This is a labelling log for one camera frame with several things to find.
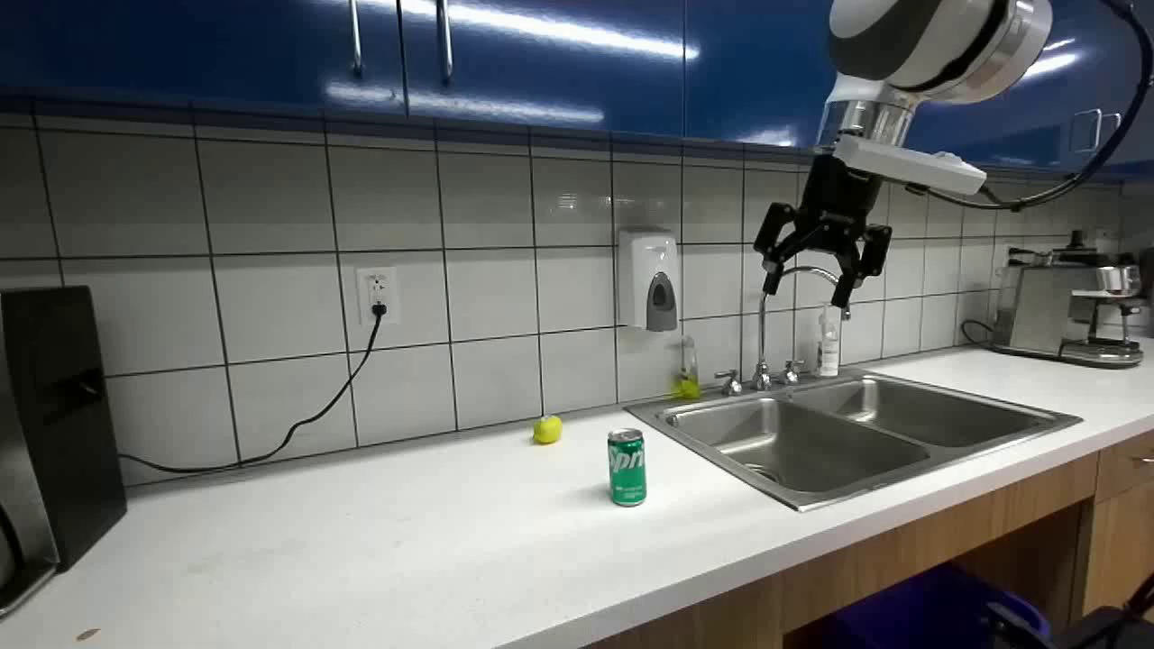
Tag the white wall outlet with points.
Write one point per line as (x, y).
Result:
(379, 296)

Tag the stainless steel double sink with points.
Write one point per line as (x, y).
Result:
(842, 437)

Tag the white soap bottle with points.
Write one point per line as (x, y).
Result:
(831, 346)

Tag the yellow lemon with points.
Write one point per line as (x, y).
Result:
(547, 431)

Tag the black appliance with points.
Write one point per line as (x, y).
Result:
(60, 462)

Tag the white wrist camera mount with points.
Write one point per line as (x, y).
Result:
(938, 170)

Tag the chrome faucet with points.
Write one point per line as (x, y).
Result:
(761, 378)

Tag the green sprite can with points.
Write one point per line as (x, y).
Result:
(627, 466)

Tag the green dish soap bottle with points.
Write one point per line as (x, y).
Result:
(688, 378)

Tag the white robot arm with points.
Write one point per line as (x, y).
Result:
(892, 61)

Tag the wooden lower cabinets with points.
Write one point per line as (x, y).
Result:
(1068, 544)

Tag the blue upper cabinets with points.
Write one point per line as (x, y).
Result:
(643, 72)

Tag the blue bin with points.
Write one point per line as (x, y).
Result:
(932, 612)

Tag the silver espresso machine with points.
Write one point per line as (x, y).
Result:
(1068, 305)

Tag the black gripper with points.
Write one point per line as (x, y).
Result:
(836, 212)

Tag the white wall soap dispenser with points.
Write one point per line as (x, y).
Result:
(646, 271)

